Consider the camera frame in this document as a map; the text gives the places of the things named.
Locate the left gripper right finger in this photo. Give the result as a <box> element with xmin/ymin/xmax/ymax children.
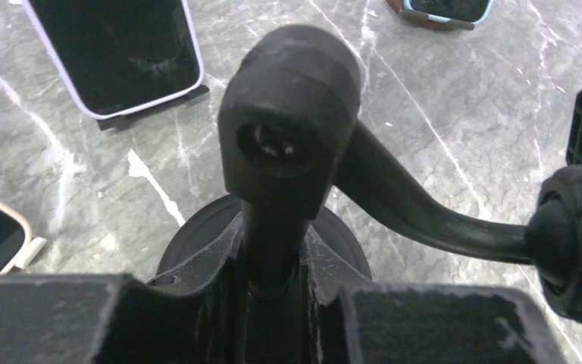
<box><xmin>305</xmin><ymin>226</ymin><xmax>568</xmax><ymax>364</ymax></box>

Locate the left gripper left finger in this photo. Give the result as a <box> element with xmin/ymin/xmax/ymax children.
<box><xmin>0</xmin><ymin>215</ymin><xmax>247</xmax><ymax>364</ymax></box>

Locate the black round base phone stand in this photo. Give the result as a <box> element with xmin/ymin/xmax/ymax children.
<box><xmin>156</xmin><ymin>24</ymin><xmax>582</xmax><ymax>330</ymax></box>

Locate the phone with lilac case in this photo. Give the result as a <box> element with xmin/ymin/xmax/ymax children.
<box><xmin>22</xmin><ymin>0</ymin><xmax>204</xmax><ymax>121</ymax></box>

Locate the phone with light blue case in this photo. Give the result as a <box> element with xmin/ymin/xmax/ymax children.
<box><xmin>403</xmin><ymin>0</ymin><xmax>494</xmax><ymax>25</ymax></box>

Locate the black rectangular phone stand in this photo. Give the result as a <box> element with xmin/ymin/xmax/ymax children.
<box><xmin>96</xmin><ymin>84</ymin><xmax>211</xmax><ymax>131</ymax></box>

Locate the dark wooden phone stand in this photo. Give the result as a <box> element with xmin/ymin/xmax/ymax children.
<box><xmin>386</xmin><ymin>0</ymin><xmax>475</xmax><ymax>31</ymax></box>

